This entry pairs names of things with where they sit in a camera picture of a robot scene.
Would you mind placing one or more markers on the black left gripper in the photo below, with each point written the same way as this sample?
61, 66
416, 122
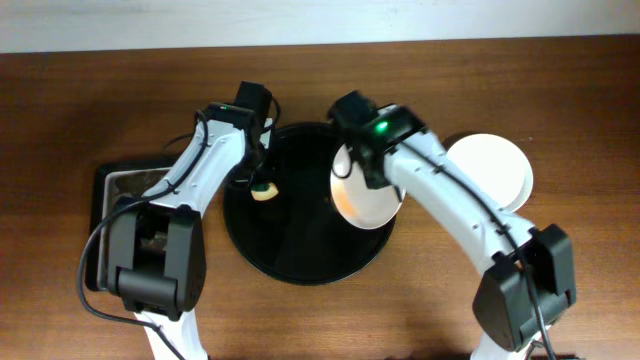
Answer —
255, 167

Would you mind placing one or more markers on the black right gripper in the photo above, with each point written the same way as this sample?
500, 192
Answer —
375, 175

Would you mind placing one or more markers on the white plate with orange stain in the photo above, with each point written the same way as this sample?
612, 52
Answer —
359, 205

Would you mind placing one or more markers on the yellow green sponge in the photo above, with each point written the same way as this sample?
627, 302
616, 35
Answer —
264, 191

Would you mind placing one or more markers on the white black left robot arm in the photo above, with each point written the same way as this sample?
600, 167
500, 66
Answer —
156, 261

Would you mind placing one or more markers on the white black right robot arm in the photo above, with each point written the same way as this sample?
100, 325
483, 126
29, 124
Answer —
386, 154

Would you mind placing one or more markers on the round black tray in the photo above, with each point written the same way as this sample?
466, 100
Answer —
298, 236

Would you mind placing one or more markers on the metal water tray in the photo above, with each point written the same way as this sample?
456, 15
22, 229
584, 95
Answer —
116, 185

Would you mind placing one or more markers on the black square mat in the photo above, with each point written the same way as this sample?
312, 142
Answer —
101, 171

